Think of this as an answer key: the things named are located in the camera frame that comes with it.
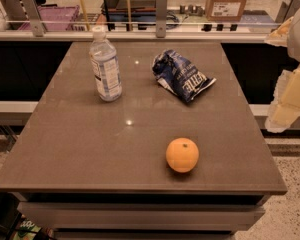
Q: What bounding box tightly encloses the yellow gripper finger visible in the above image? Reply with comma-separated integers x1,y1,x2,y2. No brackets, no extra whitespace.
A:
265,17,293,47
265,65,300,133

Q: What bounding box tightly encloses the clear blue-label plastic bottle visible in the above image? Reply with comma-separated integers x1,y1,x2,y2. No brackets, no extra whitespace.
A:
89,26,122,102

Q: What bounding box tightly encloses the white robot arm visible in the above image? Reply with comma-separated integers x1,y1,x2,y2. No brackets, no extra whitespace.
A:
265,8,300,133

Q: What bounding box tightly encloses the cardboard box with label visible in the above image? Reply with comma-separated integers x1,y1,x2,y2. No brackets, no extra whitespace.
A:
205,0,247,21

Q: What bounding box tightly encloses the blue crumpled chip bag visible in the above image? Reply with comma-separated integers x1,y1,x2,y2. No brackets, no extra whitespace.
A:
152,49,216,103

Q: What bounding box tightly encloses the orange fruit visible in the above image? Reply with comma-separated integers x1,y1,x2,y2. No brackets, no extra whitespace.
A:
166,138,199,173

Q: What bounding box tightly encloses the yellow pole middle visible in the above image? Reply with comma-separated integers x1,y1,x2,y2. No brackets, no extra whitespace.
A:
127,0,133,31

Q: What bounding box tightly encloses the yellow pole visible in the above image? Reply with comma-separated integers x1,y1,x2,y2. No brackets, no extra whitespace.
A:
127,0,133,31
80,0,90,31

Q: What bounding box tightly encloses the yellow pole left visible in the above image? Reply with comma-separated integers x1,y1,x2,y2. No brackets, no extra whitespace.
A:
80,0,90,31

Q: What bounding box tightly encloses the purple plastic crate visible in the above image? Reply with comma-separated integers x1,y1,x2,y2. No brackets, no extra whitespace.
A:
19,5,79,31

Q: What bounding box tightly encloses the grey table drawer base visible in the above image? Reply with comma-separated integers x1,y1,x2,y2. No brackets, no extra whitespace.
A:
18,200,265,234

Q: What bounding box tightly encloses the green snack bag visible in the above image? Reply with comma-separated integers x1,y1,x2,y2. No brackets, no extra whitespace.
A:
12,219,47,240

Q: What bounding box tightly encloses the grey metal bracket right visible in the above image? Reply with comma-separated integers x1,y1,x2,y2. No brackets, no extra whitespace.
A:
275,0,300,23

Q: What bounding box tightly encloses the grey metal bracket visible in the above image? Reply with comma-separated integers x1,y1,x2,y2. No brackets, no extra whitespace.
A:
275,0,300,23
21,0,46,37
156,0,167,38

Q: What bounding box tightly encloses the grey metal bracket middle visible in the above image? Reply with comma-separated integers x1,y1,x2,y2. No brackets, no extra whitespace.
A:
156,0,167,38

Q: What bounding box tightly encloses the grey metal bracket left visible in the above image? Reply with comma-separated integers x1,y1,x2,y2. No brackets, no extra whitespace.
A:
21,0,46,37

